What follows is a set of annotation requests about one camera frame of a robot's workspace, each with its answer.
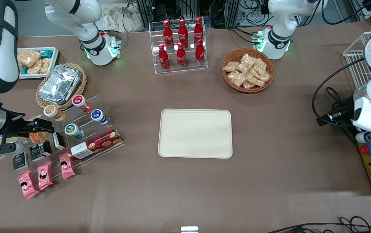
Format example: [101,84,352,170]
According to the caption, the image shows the black cable bundle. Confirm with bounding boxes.
[325,87,346,112]

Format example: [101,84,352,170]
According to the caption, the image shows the small black box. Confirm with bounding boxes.
[29,141,52,162]
[13,151,29,171]
[52,132,66,150]

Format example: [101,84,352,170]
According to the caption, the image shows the clear acrylic tiered shelf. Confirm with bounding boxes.
[0,95,125,177]

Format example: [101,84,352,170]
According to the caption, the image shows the red tartan cookie box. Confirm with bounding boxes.
[68,129,123,161]

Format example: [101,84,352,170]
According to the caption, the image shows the black arm base cables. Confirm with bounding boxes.
[228,27,260,44]

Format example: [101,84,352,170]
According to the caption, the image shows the green lid yogurt cup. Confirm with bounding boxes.
[64,123,85,140]

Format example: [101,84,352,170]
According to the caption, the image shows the white wire rack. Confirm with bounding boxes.
[342,31,371,89]

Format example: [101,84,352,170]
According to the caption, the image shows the white rectangular bin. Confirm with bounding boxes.
[17,47,60,80]

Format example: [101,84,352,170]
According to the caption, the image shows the red cola bottle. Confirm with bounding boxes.
[158,44,170,71]
[163,20,174,50]
[194,17,204,46]
[195,39,205,66]
[176,42,186,68]
[178,18,188,48]

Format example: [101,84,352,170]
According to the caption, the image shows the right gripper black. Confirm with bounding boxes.
[0,103,55,138]

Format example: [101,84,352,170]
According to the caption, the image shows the round brown wicker basket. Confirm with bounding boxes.
[222,48,275,94]

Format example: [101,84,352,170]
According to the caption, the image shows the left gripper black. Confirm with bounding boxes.
[316,95,355,127]

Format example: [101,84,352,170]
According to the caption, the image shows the cream rectangular tray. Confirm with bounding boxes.
[158,108,233,159]

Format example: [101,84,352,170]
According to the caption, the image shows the large rice cracker bag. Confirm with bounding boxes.
[18,49,42,67]

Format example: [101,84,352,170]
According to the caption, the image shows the pink snack packet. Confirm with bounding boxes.
[37,161,53,191]
[59,153,76,180]
[17,171,39,200]

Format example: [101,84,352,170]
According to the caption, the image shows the black floor cables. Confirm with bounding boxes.
[266,216,371,233]

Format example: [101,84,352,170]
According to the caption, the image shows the oval light wicker basket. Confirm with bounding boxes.
[36,63,87,111]

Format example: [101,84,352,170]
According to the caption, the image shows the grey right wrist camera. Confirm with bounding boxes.
[0,142,23,159]

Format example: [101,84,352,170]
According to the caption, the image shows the clear acrylic bottle rack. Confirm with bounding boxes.
[149,20,208,75]

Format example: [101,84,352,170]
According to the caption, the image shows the red lid yogurt cup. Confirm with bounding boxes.
[72,94,92,113]

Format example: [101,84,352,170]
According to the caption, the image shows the orange lid yogurt cup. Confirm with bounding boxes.
[43,105,66,122]

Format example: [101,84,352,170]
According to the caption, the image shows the crumpled beige cloth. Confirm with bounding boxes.
[100,4,144,33]

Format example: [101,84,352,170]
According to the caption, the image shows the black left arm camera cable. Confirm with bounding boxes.
[312,58,367,127]

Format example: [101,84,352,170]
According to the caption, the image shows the blue lid yogurt cup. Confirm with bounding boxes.
[90,109,109,126]

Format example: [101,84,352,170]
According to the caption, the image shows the aluminium foil container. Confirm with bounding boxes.
[39,65,82,105]

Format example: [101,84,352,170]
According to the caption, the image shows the metal equipment rack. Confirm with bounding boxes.
[137,0,270,28]

